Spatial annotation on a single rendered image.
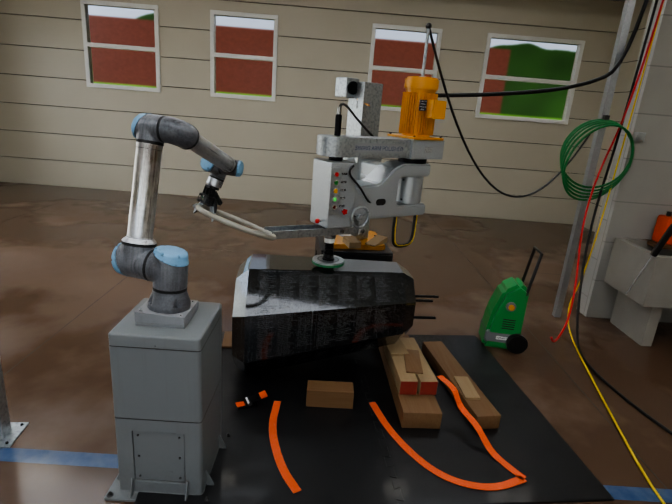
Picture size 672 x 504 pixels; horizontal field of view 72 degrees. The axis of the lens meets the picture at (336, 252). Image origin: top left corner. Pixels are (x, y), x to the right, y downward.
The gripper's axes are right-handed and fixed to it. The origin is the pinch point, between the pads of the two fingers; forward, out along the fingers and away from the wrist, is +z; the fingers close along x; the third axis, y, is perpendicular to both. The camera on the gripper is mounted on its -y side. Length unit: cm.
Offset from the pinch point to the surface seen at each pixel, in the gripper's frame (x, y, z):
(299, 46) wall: -323, -483, -291
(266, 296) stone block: 43, -32, 32
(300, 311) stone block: 65, -40, 32
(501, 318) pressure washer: 174, -183, -9
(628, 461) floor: 270, -97, 33
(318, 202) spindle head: 46, -42, -36
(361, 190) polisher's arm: 67, -51, -54
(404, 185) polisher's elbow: 80, -90, -71
